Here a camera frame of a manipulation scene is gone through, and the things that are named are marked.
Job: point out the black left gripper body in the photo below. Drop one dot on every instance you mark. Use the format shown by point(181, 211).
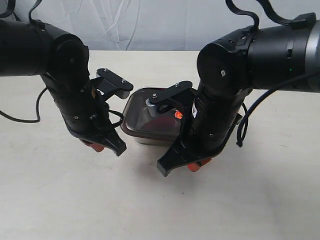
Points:
point(86, 115)

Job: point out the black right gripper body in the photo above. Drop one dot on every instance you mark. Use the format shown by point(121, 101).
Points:
point(206, 127)

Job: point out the dark transparent lunch box lid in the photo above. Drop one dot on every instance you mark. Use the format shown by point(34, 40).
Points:
point(136, 114)

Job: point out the red sausage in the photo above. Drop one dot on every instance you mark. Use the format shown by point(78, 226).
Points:
point(161, 124)

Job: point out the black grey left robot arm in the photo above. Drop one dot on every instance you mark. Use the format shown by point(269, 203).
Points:
point(61, 60)

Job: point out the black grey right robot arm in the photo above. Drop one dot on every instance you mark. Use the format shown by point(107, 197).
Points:
point(280, 57)

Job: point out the steel two-compartment lunch box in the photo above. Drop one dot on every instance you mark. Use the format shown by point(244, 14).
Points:
point(153, 142)

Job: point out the white backdrop cloth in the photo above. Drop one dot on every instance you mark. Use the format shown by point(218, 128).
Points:
point(137, 25)

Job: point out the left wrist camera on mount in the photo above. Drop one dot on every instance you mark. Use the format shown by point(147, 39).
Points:
point(109, 84)

